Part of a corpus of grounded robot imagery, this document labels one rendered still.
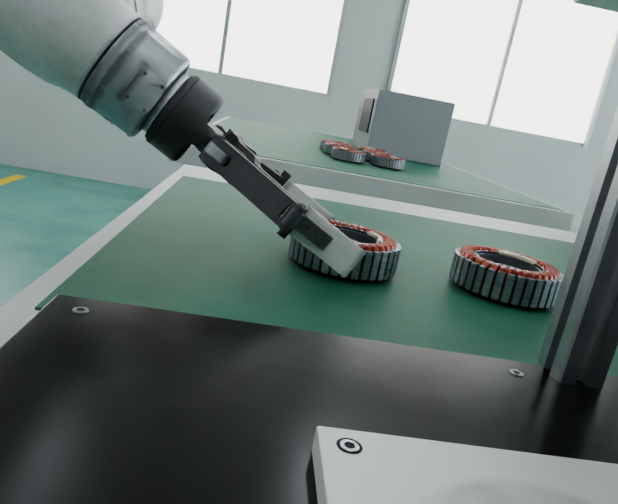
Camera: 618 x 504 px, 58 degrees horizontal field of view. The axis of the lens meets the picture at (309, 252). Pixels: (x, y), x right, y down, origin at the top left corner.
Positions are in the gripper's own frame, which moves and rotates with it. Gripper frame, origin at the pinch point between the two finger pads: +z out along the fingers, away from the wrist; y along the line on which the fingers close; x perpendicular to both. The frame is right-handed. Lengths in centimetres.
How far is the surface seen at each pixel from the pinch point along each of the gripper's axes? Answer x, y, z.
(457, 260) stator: 6.5, 1.5, 11.6
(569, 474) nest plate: 1.6, 36.7, 2.0
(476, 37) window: 163, -390, 112
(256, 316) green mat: -6.6, 16.1, -5.7
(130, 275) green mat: -11.4, 10.6, -14.1
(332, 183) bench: 4, -89, 20
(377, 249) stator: 2.3, 4.7, 2.7
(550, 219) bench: 35, -83, 72
